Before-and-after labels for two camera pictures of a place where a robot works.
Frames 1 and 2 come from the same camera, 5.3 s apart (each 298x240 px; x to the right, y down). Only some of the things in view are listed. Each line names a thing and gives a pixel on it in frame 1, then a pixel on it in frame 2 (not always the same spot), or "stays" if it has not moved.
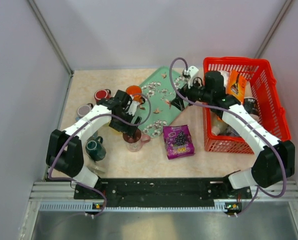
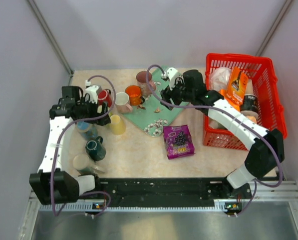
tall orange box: x=236 y=85 stays
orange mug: x=135 y=89 stays
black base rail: x=162 y=190 stays
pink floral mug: x=135 y=145 -> x=142 y=80
